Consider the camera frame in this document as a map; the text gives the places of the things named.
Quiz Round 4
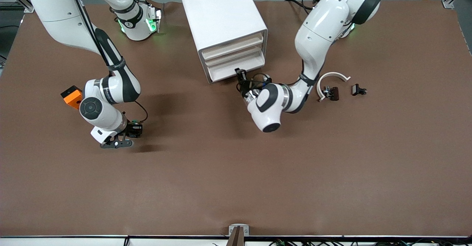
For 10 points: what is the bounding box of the black cable bundle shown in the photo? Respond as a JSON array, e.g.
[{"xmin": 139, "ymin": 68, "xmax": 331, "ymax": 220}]
[{"xmin": 268, "ymin": 239, "xmax": 419, "ymax": 246}]

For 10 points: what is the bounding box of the brown table mat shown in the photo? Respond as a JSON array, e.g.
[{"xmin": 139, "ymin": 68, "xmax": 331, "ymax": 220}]
[{"xmin": 0, "ymin": 0, "xmax": 472, "ymax": 237}]

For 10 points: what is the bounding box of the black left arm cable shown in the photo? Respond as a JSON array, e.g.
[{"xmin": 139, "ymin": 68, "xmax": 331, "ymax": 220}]
[{"xmin": 248, "ymin": 73, "xmax": 273, "ymax": 91}]

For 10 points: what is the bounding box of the grey metal bracket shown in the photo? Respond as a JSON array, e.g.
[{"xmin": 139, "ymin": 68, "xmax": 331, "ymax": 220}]
[{"xmin": 229, "ymin": 224, "xmax": 250, "ymax": 236}]

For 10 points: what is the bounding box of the orange and black block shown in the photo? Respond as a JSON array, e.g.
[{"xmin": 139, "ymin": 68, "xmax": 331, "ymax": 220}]
[{"xmin": 61, "ymin": 86, "xmax": 83, "ymax": 110}]

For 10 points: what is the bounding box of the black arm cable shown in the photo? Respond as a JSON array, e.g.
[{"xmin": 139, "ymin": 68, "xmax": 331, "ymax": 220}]
[
  {"xmin": 248, "ymin": 73, "xmax": 273, "ymax": 91},
  {"xmin": 68, "ymin": 0, "xmax": 149, "ymax": 125}
]

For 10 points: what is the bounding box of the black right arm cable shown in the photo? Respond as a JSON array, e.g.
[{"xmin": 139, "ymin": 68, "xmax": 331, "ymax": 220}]
[{"xmin": 68, "ymin": 0, "xmax": 149, "ymax": 125}]

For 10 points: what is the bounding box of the white half-ring pipe clamp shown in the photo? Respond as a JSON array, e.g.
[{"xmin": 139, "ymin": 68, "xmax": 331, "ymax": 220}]
[{"xmin": 316, "ymin": 72, "xmax": 351, "ymax": 102}]

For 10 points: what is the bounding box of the white plastic drawer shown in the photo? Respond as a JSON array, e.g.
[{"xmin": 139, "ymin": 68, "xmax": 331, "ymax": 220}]
[
  {"xmin": 207, "ymin": 53, "xmax": 266, "ymax": 83},
  {"xmin": 201, "ymin": 33, "xmax": 264, "ymax": 59},
  {"xmin": 204, "ymin": 46, "xmax": 265, "ymax": 67}
]

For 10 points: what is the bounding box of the black base cable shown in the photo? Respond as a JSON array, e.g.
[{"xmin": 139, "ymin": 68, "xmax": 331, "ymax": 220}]
[{"xmin": 285, "ymin": 0, "xmax": 314, "ymax": 11}]

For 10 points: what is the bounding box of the white drawer cabinet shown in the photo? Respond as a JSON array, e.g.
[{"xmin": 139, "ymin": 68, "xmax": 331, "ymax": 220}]
[{"xmin": 178, "ymin": 0, "xmax": 268, "ymax": 84}]

